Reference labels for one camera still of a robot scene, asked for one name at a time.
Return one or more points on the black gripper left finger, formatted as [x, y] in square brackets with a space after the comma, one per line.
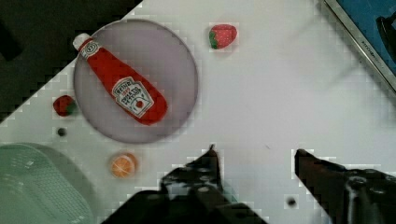
[197, 182]

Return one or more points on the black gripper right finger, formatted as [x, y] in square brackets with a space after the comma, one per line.
[348, 196]

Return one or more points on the silver toaster oven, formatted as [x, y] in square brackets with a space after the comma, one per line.
[371, 27]

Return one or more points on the toy orange slice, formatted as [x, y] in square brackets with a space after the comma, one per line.
[123, 165]

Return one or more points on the red ketchup bottle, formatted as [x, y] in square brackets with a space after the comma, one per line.
[131, 91]

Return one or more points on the grey round plate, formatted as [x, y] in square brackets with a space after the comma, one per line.
[157, 54]

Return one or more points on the light red toy strawberry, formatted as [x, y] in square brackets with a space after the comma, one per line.
[221, 36]

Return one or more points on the dark red toy strawberry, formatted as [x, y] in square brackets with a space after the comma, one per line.
[64, 105]

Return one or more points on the green perforated colander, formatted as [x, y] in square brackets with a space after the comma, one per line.
[34, 191]

